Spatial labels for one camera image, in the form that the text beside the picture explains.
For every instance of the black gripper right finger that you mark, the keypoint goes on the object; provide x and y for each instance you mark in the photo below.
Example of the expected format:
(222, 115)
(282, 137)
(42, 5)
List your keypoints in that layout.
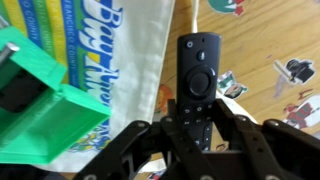
(270, 151)

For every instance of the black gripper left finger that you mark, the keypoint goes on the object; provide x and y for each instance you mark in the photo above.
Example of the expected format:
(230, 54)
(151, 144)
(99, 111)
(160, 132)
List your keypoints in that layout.
(182, 137)

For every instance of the black remote control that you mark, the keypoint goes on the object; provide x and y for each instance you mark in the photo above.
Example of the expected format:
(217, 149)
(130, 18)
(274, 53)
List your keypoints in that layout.
(198, 57)

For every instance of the red santa sticker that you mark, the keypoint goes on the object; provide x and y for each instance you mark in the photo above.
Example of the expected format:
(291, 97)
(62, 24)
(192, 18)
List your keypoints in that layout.
(307, 114)

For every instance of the black figure sticker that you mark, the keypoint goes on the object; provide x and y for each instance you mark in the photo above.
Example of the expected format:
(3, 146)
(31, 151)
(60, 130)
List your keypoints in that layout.
(295, 71)

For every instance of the green white sticker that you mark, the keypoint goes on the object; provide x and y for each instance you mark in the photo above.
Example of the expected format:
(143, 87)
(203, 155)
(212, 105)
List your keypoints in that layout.
(229, 86)

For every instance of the white printed tote bag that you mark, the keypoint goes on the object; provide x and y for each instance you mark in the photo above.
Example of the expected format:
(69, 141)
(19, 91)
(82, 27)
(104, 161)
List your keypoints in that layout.
(111, 49)

